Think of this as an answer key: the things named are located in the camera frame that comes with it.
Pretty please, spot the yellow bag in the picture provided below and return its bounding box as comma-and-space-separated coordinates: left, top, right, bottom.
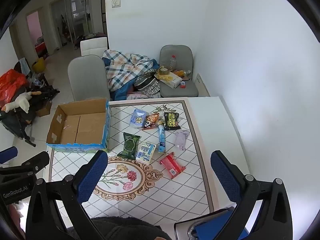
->
32, 57, 46, 73

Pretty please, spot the clear plastic bag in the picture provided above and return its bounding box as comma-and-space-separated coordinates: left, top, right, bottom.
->
27, 76, 44, 86

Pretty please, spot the white chair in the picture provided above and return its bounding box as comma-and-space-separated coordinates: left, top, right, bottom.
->
80, 37, 108, 56

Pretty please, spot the black and white patterned cloth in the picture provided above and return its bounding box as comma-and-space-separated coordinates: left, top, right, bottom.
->
134, 70, 161, 97

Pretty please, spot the light blue towel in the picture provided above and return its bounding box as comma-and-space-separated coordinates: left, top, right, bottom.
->
19, 57, 32, 74

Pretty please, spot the dark fleece clothing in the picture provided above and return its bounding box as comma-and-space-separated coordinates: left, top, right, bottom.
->
67, 216, 173, 240

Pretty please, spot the black wipes packet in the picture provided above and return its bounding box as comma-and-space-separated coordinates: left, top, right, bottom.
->
164, 112, 181, 130

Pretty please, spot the yellow tissue box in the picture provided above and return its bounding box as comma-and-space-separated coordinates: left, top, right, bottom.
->
155, 71, 182, 89

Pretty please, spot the purple cloth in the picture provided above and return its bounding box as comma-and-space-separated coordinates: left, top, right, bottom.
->
174, 129, 188, 151

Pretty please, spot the light blue tissue pack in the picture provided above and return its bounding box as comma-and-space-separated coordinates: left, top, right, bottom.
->
129, 109, 147, 128

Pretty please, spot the red packet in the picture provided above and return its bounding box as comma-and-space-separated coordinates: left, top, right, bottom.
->
159, 152, 187, 180

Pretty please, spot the red bedding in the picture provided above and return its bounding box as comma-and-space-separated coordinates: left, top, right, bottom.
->
35, 36, 48, 55

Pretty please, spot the grey cushioned chair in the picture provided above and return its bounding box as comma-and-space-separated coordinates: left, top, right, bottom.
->
159, 45, 199, 98

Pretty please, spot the clear bottle with red cap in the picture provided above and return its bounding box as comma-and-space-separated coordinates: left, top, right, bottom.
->
169, 54, 178, 72

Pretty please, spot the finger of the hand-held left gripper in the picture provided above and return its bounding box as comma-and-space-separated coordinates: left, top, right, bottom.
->
0, 146, 18, 164
0, 151, 50, 180

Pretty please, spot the pink cloth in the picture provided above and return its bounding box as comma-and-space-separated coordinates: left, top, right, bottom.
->
127, 91, 160, 100

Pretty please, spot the black folded stroller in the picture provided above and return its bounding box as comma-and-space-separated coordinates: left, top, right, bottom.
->
0, 79, 60, 147

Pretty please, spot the blue stool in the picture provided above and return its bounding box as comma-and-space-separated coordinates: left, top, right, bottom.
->
174, 206, 250, 240

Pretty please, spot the grey upholstered chair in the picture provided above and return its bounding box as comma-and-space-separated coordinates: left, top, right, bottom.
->
67, 54, 111, 102

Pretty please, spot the white and blue packet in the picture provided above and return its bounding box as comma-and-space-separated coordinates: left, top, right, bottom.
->
136, 141, 157, 165

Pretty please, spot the green wipes packet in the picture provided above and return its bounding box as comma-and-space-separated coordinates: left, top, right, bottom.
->
117, 132, 141, 160

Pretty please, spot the plaid blanket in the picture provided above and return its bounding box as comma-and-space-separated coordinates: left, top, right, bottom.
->
102, 49, 160, 100

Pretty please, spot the blue tube packet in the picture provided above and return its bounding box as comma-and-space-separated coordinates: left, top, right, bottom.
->
157, 124, 167, 153

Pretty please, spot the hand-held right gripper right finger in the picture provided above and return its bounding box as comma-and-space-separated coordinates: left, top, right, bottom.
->
210, 150, 293, 240

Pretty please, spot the red plastic bag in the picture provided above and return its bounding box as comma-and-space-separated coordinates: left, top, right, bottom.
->
0, 69, 29, 103

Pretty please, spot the white goose plush toy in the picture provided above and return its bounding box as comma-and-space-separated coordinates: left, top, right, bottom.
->
1, 91, 42, 113

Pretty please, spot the small brown cardboard box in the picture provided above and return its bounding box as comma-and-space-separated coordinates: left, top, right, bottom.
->
36, 100, 52, 117

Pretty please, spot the orange snack packet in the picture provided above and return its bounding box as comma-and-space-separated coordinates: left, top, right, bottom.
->
142, 112, 165, 130

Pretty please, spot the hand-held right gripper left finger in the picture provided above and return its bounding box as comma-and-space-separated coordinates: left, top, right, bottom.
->
26, 150, 108, 240

